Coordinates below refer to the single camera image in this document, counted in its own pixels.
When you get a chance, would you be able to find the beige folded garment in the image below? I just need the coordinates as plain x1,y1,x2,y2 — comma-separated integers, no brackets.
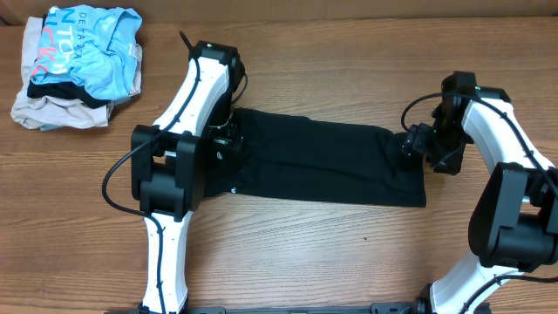
10,17,142,131

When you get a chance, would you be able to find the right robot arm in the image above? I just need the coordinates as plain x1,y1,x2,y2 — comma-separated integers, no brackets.
402,72,557,314

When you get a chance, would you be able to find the black t-shirt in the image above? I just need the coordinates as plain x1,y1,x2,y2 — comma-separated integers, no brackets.
204,109,426,208

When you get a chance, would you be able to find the light blue printed shirt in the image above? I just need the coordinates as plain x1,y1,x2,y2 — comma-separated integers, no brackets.
30,4,142,100

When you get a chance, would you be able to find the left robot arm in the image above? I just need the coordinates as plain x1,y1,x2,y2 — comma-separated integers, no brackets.
131,41,245,313

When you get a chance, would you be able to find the folded black garment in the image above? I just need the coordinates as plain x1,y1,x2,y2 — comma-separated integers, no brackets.
27,82,111,109

